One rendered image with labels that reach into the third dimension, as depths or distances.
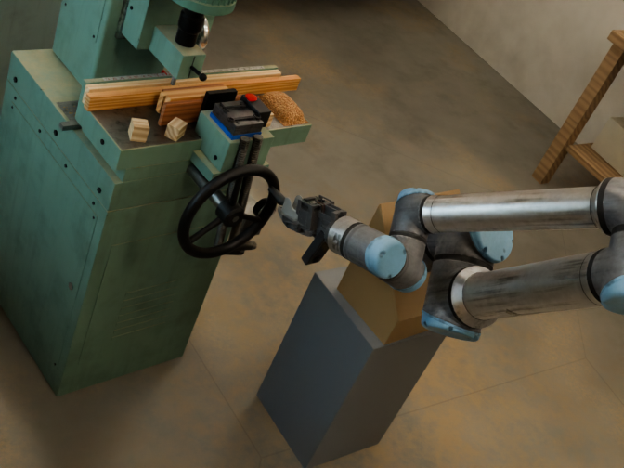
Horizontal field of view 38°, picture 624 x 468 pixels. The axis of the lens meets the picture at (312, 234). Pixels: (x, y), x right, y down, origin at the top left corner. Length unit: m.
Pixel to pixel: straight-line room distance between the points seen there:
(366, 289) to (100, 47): 0.94
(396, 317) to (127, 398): 0.88
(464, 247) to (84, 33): 1.12
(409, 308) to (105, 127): 0.91
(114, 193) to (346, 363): 0.80
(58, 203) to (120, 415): 0.67
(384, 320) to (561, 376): 1.37
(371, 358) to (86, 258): 0.80
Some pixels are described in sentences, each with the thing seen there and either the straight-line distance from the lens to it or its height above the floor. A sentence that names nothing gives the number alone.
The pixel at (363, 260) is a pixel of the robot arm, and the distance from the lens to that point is 1.98.
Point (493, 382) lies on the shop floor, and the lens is 3.44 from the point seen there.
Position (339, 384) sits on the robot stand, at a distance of 2.57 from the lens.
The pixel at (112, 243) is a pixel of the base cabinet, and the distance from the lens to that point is 2.34.
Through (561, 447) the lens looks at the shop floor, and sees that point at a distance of 3.39.
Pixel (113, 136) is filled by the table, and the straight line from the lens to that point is 2.17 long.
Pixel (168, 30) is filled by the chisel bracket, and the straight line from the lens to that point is 2.31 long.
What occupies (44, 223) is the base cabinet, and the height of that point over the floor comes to 0.46.
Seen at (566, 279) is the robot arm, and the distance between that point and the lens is 1.86.
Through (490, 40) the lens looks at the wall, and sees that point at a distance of 5.80.
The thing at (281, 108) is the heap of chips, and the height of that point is 0.93.
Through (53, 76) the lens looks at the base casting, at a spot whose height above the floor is 0.80.
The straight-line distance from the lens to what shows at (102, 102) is 2.24.
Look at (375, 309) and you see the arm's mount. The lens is 2.44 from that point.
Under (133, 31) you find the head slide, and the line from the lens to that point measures 2.33.
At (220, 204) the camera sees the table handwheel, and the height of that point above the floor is 0.83.
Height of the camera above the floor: 2.12
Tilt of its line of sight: 36 degrees down
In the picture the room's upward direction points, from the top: 25 degrees clockwise
